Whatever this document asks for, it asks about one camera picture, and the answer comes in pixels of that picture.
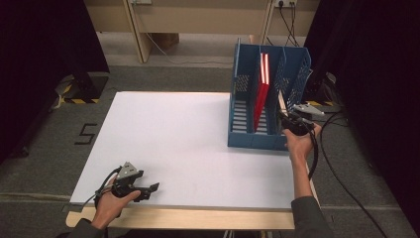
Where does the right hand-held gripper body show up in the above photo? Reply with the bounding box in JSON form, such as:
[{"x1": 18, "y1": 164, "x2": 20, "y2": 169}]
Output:
[{"x1": 279, "y1": 102, "x2": 327, "y2": 138}]

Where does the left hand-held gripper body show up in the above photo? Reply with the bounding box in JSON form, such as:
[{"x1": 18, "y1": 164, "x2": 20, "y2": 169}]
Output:
[{"x1": 111, "y1": 161, "x2": 146, "y2": 199}]

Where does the red hardcover picture book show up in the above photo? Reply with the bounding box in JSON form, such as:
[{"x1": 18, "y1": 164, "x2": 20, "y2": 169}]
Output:
[
  {"x1": 263, "y1": 52, "x2": 271, "y2": 85},
  {"x1": 252, "y1": 52, "x2": 270, "y2": 132}
]

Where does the blue plastic file rack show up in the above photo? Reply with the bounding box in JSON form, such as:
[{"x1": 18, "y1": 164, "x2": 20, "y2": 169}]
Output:
[{"x1": 227, "y1": 43, "x2": 313, "y2": 152}]

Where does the person's right hand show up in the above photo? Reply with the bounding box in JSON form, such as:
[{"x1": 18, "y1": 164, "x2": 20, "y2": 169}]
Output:
[{"x1": 282, "y1": 122, "x2": 322, "y2": 164}]

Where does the person's left hand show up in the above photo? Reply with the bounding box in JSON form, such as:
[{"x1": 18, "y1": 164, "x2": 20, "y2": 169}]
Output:
[{"x1": 91, "y1": 176, "x2": 142, "y2": 230}]

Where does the stand base with striped tape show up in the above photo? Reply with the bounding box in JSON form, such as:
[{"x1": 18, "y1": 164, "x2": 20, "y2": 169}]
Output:
[
  {"x1": 301, "y1": 71, "x2": 345, "y2": 107},
  {"x1": 53, "y1": 71, "x2": 111, "y2": 105}
]

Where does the wooden table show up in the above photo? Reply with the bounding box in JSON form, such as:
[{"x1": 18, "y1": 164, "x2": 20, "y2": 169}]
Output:
[{"x1": 65, "y1": 206, "x2": 297, "y2": 231}]

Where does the white board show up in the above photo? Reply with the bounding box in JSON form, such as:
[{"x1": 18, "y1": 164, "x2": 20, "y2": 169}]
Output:
[{"x1": 69, "y1": 91, "x2": 320, "y2": 211}]

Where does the grey tape strip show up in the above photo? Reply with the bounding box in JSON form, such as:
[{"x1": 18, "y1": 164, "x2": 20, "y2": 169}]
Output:
[{"x1": 61, "y1": 203, "x2": 84, "y2": 213}]

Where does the black curtain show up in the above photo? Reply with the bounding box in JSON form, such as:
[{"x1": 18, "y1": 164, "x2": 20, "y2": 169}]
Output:
[
  {"x1": 302, "y1": 0, "x2": 420, "y2": 229},
  {"x1": 0, "y1": 0, "x2": 111, "y2": 165}
]

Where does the beige desk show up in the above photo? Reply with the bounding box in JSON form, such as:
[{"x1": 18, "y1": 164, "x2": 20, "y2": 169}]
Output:
[{"x1": 82, "y1": 0, "x2": 321, "y2": 64}]

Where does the cardboard box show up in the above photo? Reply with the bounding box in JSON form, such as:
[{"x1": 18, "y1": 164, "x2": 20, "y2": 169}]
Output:
[{"x1": 154, "y1": 33, "x2": 181, "y2": 52}]

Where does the long black floor cable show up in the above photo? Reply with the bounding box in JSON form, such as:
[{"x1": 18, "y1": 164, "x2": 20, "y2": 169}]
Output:
[{"x1": 316, "y1": 110, "x2": 390, "y2": 238}]

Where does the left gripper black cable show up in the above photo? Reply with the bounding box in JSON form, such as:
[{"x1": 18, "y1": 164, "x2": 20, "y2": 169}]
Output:
[{"x1": 80, "y1": 166, "x2": 122, "y2": 208}]

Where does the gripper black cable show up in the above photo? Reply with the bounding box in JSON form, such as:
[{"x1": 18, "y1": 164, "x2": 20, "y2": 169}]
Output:
[
  {"x1": 80, "y1": 166, "x2": 122, "y2": 208},
  {"x1": 306, "y1": 126, "x2": 320, "y2": 181}
]

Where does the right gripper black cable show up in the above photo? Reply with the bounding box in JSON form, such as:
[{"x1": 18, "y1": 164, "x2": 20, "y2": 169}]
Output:
[{"x1": 306, "y1": 126, "x2": 320, "y2": 181}]

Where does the black power cable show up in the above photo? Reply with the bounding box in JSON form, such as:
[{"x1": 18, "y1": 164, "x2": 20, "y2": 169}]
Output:
[
  {"x1": 285, "y1": 2, "x2": 296, "y2": 47},
  {"x1": 278, "y1": 1, "x2": 301, "y2": 48}
]

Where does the white cable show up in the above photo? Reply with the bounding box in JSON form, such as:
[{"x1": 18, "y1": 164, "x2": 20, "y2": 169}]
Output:
[{"x1": 145, "y1": 33, "x2": 234, "y2": 66}]

